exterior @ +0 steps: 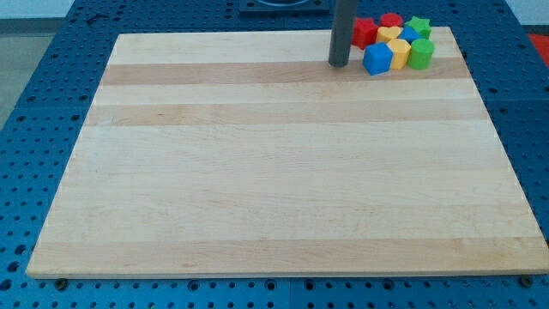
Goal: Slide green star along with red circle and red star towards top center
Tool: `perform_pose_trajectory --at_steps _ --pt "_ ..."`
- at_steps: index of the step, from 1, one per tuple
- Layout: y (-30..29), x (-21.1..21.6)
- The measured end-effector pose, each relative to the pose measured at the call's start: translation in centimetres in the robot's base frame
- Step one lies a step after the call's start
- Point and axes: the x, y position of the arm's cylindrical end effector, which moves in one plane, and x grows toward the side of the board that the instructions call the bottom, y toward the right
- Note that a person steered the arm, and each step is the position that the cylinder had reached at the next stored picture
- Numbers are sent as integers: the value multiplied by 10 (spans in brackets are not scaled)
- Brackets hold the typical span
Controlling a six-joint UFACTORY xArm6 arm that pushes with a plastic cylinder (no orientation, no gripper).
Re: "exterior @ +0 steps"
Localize red star block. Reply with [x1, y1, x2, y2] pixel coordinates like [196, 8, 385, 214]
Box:
[352, 18, 378, 50]

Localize red circle block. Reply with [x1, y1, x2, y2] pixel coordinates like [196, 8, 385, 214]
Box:
[379, 12, 404, 27]

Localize green star block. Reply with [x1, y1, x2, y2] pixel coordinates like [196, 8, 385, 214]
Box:
[404, 15, 431, 39]

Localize wooden board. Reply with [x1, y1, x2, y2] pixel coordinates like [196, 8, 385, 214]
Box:
[27, 27, 548, 279]

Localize blue cube block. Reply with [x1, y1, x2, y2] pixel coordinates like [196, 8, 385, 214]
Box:
[363, 42, 393, 76]

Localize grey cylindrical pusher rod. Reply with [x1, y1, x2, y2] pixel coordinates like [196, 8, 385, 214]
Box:
[329, 0, 359, 68]

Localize yellow heart block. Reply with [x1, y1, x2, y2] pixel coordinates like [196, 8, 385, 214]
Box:
[376, 26, 402, 43]

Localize yellow hexagon block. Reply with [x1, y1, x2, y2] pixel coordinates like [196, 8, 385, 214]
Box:
[387, 39, 411, 70]

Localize blue triangle block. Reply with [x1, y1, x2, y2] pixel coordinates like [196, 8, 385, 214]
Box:
[398, 26, 422, 44]

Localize green cylinder block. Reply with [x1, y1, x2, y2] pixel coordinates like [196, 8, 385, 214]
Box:
[407, 39, 435, 70]

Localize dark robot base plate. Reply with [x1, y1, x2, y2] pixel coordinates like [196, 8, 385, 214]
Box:
[238, 0, 331, 15]

